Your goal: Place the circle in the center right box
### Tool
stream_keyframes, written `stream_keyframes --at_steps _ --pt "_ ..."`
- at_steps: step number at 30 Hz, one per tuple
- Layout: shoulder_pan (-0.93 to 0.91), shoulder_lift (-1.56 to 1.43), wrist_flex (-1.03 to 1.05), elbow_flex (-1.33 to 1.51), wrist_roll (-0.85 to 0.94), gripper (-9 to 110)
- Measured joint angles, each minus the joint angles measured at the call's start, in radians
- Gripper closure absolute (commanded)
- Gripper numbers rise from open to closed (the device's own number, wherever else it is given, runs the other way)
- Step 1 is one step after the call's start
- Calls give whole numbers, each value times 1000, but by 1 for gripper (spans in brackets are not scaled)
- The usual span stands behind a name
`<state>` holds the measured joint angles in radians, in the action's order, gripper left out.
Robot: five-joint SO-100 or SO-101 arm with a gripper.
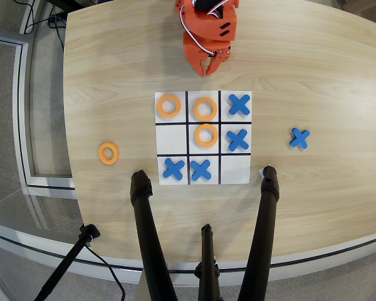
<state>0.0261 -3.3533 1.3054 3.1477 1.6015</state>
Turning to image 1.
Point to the white tic-tac-toe board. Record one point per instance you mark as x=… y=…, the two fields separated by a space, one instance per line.
x=172 y=138

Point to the thick black tripod leg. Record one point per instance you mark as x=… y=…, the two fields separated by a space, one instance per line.
x=263 y=235
x=147 y=235

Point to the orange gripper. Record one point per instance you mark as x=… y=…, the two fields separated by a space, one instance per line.
x=194 y=53

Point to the small white paper tag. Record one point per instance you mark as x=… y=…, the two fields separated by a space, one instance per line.
x=261 y=172

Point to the black camera tripod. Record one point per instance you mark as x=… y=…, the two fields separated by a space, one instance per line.
x=18 y=241

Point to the thin black tripod leg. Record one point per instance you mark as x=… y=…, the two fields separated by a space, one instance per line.
x=207 y=251

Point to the white metal floor frame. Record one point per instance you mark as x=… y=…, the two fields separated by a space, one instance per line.
x=22 y=109

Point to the blue foam cross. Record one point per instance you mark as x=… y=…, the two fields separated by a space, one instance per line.
x=174 y=169
x=237 y=140
x=239 y=104
x=200 y=170
x=299 y=138

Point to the brown cardboard box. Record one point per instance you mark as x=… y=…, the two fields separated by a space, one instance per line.
x=363 y=4

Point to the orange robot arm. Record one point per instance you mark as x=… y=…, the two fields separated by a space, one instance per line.
x=206 y=6

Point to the black furniture base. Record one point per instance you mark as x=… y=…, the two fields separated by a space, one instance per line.
x=69 y=2

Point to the black stand pole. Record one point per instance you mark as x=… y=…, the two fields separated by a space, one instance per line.
x=65 y=263

